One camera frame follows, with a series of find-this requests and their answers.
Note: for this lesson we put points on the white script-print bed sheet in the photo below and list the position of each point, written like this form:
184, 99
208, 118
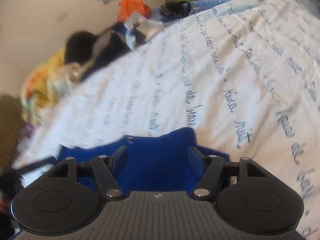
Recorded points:
242, 76

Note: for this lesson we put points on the clear plastic packaging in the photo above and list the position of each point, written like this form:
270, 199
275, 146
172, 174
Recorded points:
140, 30

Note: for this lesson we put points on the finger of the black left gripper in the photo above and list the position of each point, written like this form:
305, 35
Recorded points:
33, 166

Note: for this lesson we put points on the brown headboard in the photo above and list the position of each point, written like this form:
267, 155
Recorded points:
11, 124

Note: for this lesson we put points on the black fuzzy hair band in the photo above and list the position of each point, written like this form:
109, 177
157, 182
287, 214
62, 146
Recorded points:
172, 11

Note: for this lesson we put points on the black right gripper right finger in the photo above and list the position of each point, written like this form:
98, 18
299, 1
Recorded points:
245, 194

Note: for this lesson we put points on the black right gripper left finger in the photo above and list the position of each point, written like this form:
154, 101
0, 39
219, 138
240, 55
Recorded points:
69, 195

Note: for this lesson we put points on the blue knit sweater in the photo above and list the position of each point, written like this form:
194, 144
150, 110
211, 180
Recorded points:
153, 163

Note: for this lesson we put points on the orange plastic bag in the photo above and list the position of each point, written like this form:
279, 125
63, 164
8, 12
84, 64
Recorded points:
128, 7

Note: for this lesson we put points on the yellow floral quilt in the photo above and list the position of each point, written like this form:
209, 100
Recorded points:
46, 85

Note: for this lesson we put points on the dark grey jacket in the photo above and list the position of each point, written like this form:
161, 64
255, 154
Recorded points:
109, 46

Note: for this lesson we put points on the black hat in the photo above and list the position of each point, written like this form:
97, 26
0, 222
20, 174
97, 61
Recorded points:
79, 47

